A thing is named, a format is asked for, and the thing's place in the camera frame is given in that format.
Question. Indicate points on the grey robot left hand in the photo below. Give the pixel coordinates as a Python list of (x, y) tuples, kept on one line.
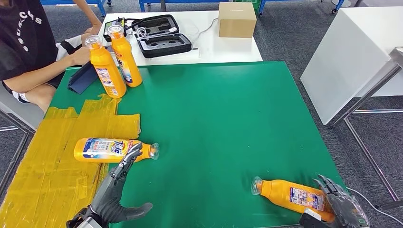
[(108, 201)]

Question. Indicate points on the person's right hand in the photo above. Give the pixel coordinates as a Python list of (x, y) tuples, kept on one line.
[(80, 56)]

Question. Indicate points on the person's left hand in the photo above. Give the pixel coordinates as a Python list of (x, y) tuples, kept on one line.
[(94, 30)]

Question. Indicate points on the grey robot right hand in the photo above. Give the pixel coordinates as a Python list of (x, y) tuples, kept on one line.
[(346, 210)]

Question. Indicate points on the orange detergent bottle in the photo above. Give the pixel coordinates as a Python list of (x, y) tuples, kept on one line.
[(100, 150), (129, 63), (283, 192), (105, 72)]

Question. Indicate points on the person's right forearm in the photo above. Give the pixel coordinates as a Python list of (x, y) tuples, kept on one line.
[(37, 77)]

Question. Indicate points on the person's left forearm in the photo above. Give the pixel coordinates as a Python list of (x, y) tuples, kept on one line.
[(88, 11)]

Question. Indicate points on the black handheld controller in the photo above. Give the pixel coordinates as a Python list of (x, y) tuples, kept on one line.
[(107, 22)]

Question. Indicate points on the blue tablet case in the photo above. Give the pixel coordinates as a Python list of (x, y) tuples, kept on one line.
[(82, 78)]

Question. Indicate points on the person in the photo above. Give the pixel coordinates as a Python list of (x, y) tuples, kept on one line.
[(25, 37)]

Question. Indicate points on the black foam-lined case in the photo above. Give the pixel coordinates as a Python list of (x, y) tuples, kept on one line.
[(165, 44)]

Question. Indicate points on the yellow taped cardboard sheet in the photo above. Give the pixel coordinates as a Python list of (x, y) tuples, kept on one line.
[(41, 170)]

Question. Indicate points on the white adapter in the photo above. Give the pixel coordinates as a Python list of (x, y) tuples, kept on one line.
[(172, 30)]

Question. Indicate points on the grey metal bench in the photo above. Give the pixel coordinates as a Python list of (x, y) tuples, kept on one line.
[(19, 113)]

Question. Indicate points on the green table mat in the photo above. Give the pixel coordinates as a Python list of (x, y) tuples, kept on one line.
[(204, 110)]

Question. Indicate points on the brown cardboard box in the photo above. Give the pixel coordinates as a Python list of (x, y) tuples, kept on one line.
[(237, 20)]

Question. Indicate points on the white side table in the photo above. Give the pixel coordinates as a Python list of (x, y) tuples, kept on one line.
[(346, 56)]

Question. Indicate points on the green plastic crate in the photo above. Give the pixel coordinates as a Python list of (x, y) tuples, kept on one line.
[(254, 2)]

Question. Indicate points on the blue cart frame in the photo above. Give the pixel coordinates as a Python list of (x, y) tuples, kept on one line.
[(149, 2), (100, 6), (262, 6)]

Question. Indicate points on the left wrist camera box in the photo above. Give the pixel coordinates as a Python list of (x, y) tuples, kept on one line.
[(82, 222)]

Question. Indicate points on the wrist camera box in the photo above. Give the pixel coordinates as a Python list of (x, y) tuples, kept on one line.
[(311, 217), (82, 222)]

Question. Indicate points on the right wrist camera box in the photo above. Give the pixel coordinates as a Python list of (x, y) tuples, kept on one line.
[(311, 217)]

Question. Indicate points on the metal table frame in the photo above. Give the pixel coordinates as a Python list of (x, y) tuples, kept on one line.
[(371, 85)]

